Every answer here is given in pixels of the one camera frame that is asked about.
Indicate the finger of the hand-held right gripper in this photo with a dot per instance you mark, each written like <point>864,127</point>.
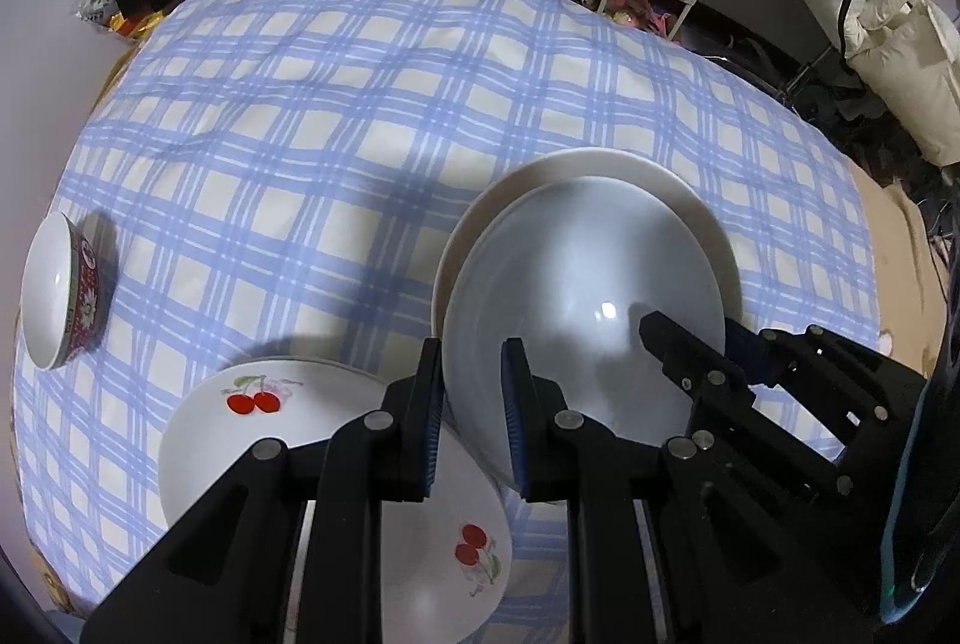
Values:
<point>697,374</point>
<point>750,355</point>

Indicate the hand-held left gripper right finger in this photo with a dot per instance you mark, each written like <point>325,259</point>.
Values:
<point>516,434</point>

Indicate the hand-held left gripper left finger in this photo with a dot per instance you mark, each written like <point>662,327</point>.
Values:
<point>431,434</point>

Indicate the white bowl with cartoon print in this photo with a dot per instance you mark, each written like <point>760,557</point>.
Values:
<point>585,269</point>

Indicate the white cherry plate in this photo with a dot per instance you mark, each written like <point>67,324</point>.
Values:
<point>247,456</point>

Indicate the cream plate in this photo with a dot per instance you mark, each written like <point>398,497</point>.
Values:
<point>585,164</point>

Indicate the blue checked tablecloth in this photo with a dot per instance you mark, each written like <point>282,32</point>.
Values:
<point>300,127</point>

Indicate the pink toy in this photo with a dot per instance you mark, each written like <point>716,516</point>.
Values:
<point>637,11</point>

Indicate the cream pillows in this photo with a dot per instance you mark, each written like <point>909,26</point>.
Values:
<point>900,14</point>

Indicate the red patterned bowl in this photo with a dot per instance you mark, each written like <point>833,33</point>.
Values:
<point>49,292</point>

